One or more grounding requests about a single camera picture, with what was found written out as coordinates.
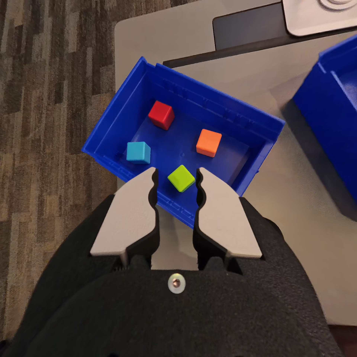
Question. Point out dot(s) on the green cube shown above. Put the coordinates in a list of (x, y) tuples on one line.
[(181, 178)]

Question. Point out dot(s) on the light blue cube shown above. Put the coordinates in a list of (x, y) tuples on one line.
[(138, 152)]

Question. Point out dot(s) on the blue plastic bin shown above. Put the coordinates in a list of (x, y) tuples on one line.
[(332, 125), (181, 145)]

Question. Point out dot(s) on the dark rectangular table pad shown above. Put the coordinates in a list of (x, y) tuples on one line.
[(245, 28)]

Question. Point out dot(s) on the white document stand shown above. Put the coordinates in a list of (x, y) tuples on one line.
[(315, 19)]

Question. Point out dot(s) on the orange cube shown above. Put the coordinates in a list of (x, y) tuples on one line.
[(209, 142)]

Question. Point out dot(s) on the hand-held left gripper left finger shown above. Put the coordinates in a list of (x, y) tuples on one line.
[(125, 223)]

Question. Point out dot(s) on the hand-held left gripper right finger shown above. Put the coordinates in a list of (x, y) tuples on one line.
[(226, 223)]

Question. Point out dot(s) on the red cube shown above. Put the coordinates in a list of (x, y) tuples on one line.
[(161, 115)]

